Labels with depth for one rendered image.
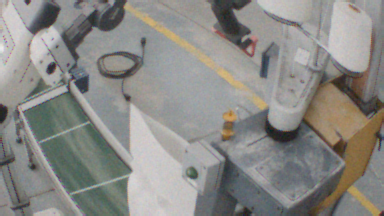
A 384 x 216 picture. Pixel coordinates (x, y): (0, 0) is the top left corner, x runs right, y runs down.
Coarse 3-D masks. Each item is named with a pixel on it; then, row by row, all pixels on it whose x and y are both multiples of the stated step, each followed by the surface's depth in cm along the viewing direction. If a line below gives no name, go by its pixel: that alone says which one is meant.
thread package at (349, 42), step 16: (336, 16) 107; (352, 16) 103; (368, 16) 107; (336, 32) 109; (352, 32) 104; (368, 32) 104; (336, 48) 111; (352, 48) 107; (368, 48) 108; (352, 64) 109
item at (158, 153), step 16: (144, 128) 172; (160, 128) 172; (144, 144) 176; (160, 144) 175; (176, 144) 170; (144, 160) 179; (160, 160) 166; (176, 160) 173; (144, 176) 181; (160, 176) 170; (176, 176) 162; (128, 192) 187; (144, 192) 176; (160, 192) 174; (176, 192) 166; (192, 192) 160; (144, 208) 178; (160, 208) 171; (176, 208) 169; (192, 208) 164
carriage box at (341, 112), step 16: (336, 80) 145; (320, 96) 135; (336, 96) 136; (320, 112) 129; (336, 112) 130; (352, 112) 131; (336, 128) 124; (352, 128) 125; (368, 128) 130; (336, 144) 123; (352, 144) 125; (368, 144) 138; (352, 160) 133; (368, 160) 149; (352, 176) 143; (336, 192) 139; (320, 208) 135
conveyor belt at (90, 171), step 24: (48, 120) 265; (72, 120) 268; (48, 144) 249; (72, 144) 253; (96, 144) 256; (72, 168) 239; (96, 168) 242; (120, 168) 246; (72, 192) 225; (96, 192) 229; (120, 192) 232
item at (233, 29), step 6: (234, 18) 150; (216, 24) 158; (222, 24) 152; (228, 24) 151; (234, 24) 152; (240, 24) 156; (222, 30) 156; (228, 30) 153; (234, 30) 153; (240, 30) 154; (246, 30) 154; (228, 36) 154; (234, 36) 154; (240, 36) 153
